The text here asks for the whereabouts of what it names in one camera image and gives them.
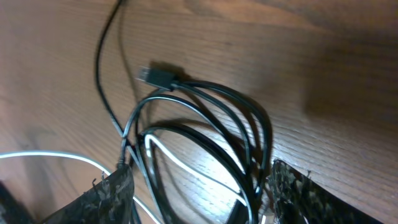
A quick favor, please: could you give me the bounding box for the white charging cable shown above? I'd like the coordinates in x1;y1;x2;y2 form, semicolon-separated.
0;133;268;224

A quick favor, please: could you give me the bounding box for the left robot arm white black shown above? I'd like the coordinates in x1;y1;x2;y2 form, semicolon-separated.
1;183;35;224

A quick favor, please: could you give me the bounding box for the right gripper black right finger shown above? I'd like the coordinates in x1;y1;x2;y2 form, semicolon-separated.
269;159;381;224

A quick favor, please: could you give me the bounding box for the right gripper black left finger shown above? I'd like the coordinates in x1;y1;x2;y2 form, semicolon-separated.
41;165;134;224

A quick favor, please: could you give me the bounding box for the black USB cable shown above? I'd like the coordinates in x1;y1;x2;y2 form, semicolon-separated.
94;0;274;224

